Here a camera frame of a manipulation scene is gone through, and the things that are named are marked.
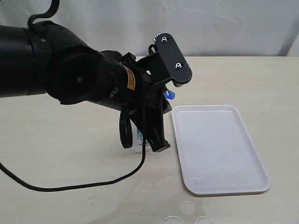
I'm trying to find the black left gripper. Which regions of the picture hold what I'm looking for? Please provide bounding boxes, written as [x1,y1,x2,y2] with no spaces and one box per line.
[121,33,192,152]

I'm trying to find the clear plastic tall container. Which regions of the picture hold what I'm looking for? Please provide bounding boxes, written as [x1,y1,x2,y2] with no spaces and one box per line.
[131,122,143,154]

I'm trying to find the blue plastic lid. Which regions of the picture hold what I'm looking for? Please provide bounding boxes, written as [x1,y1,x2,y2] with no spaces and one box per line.
[164,90,175,100]

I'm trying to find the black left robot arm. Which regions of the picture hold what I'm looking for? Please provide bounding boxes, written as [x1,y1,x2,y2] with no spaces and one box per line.
[0,21,192,152]

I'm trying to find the white plastic tray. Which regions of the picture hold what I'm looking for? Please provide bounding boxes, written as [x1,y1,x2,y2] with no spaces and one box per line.
[171,105,271,196]

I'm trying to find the white backdrop curtain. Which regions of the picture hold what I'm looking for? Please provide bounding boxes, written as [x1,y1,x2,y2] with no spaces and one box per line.
[0,0,299,57]

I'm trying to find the black cable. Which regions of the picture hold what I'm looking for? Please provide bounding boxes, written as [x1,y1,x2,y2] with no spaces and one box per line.
[0,100,150,192]

